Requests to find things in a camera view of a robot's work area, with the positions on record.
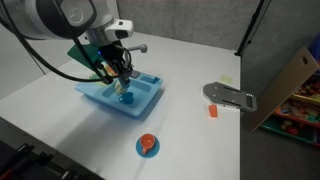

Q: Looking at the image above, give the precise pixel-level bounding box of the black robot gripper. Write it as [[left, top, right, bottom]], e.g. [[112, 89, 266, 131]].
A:
[[98, 41, 133, 85]]

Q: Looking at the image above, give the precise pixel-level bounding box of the small blue cup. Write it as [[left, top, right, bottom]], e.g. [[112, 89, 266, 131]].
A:
[[121, 84, 130, 90]]

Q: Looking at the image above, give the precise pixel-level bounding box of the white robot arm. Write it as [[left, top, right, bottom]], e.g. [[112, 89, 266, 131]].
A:
[[0, 0, 134, 88]]

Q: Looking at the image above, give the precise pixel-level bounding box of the blue mug in sink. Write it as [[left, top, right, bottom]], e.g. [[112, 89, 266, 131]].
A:
[[118, 92, 134, 104]]

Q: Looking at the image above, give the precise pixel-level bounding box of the blue toy sink basin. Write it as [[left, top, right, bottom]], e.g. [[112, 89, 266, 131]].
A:
[[75, 72, 163, 118]]

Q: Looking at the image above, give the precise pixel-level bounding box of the grey toy faucet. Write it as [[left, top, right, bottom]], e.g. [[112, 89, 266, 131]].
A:
[[128, 44, 148, 78]]

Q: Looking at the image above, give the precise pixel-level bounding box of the orange mug on saucer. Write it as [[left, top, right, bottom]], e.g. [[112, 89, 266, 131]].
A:
[[140, 134, 155, 155]]

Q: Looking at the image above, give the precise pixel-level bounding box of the blue saucer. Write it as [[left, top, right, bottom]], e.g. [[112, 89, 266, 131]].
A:
[[135, 137, 160, 158]]

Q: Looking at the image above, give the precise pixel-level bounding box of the grey metal mounting plate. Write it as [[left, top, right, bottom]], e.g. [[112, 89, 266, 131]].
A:
[[202, 82, 257, 112]]

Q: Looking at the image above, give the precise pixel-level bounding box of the black tripod pole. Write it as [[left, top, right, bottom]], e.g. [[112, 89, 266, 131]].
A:
[[235, 0, 272, 57]]

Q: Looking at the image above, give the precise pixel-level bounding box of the black equipment at table edge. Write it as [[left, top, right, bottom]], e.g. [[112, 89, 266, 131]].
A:
[[0, 141, 102, 180]]

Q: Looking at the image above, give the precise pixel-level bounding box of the wooden toy shelf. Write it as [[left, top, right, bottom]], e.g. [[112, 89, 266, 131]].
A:
[[247, 36, 320, 147]]

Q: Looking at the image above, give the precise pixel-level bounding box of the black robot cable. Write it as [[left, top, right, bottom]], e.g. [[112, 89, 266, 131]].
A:
[[0, 16, 121, 85]]

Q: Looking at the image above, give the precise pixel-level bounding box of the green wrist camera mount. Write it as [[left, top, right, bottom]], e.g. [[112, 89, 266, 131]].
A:
[[67, 44, 104, 70]]

